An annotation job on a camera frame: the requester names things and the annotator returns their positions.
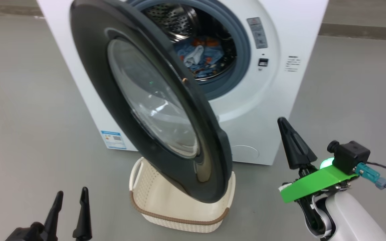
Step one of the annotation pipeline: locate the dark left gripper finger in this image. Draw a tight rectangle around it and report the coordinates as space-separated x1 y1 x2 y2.
44 191 64 241
72 187 92 241

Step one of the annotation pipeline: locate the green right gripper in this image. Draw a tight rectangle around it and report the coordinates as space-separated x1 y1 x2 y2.
277 117 359 204

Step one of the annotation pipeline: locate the black round glass washer door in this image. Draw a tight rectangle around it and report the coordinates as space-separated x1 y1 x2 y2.
70 0 233 204

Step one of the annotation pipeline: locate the white front-load washing machine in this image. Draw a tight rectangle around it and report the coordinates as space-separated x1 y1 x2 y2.
36 0 329 166

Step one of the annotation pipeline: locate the grey rubber door gasket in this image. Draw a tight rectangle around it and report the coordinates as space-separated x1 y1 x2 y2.
129 0 251 101

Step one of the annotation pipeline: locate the perforated steel washer drum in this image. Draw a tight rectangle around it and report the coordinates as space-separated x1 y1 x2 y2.
142 3 237 81

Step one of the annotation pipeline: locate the round white filter cover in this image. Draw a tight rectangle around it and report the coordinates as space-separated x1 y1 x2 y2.
232 145 260 160

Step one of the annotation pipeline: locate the cream perforated laundry basket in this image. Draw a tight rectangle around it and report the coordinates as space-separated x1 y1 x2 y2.
129 157 236 233

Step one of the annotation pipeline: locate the blue energy label sticker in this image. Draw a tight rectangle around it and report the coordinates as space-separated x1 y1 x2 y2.
101 131 127 150

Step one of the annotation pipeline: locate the grey warning label sticker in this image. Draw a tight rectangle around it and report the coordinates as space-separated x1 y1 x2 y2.
247 17 269 50

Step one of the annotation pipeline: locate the teal right cable connector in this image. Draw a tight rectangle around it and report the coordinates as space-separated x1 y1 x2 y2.
355 162 386 189

